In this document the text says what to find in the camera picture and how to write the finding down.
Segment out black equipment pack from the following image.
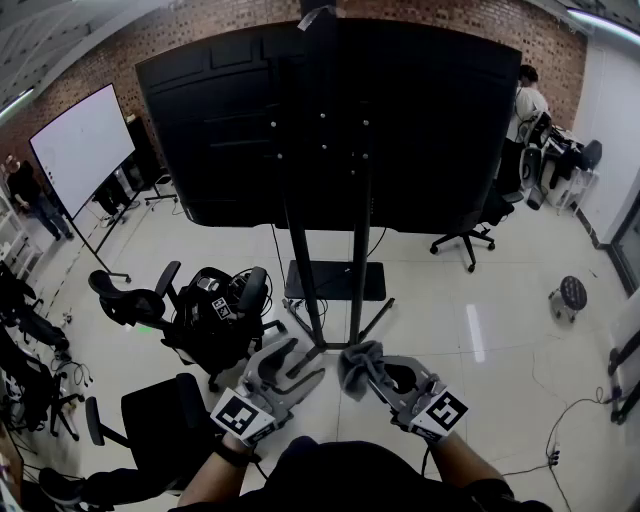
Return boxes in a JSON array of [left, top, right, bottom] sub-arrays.
[[172, 267, 274, 361]]

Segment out person's right forearm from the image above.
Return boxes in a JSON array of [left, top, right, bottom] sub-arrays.
[[429, 429, 504, 484]]

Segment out person's left leg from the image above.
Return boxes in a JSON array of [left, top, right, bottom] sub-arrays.
[[38, 466, 184, 507]]

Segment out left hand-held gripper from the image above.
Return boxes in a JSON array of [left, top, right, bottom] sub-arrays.
[[209, 337, 327, 449]]

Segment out long black floor cable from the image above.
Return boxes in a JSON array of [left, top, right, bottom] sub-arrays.
[[499, 387, 621, 512]]

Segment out grey cloth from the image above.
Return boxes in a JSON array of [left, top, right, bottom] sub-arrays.
[[337, 340, 387, 403]]

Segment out black cabinet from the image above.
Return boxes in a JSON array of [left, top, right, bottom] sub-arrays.
[[124, 115, 161, 194]]

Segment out person's black shirt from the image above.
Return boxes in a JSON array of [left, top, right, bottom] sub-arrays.
[[167, 434, 556, 512]]

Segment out large black television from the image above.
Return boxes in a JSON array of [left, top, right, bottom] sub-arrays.
[[134, 18, 524, 236]]

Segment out black TV stand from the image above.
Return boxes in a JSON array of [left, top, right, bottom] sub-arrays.
[[269, 0, 397, 381]]

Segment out grey office chair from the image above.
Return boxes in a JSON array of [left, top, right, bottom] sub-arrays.
[[518, 145, 546, 211]]

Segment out whiteboard on rolling stand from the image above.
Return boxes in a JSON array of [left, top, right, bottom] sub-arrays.
[[28, 82, 139, 285]]

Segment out white shelf rack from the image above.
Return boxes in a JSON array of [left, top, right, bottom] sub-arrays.
[[0, 192, 44, 281]]

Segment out black office chair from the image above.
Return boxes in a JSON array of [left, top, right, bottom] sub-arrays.
[[0, 259, 71, 351], [84, 372, 221, 491], [0, 324, 86, 441], [88, 259, 289, 394], [429, 184, 525, 274]]

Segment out white wire rack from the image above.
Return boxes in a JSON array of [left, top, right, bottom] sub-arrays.
[[542, 127, 601, 217]]

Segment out black floor cables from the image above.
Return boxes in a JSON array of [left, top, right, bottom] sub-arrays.
[[49, 349, 94, 389]]

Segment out person's left forearm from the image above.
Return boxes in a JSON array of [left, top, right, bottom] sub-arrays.
[[177, 432, 261, 506]]

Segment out ceiling light strip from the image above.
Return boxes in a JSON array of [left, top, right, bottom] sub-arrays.
[[0, 87, 36, 126], [564, 4, 640, 36]]

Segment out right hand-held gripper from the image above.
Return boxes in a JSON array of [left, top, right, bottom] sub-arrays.
[[366, 355, 470, 445]]

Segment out round black stool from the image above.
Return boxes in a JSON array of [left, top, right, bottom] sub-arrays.
[[548, 275, 587, 324]]

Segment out black wristband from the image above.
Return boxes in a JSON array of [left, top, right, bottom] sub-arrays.
[[214, 439, 262, 469]]

